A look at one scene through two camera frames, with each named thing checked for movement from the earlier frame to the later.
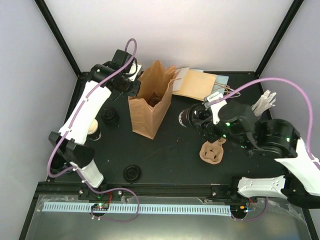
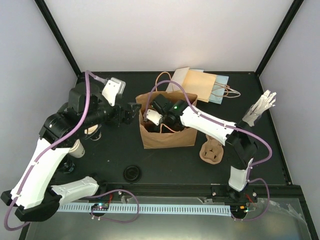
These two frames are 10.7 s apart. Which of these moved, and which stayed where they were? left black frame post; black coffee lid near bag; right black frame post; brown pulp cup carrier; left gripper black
Moved: left gripper black
Stayed: black coffee lid near bag; brown pulp cup carrier; right black frame post; left black frame post
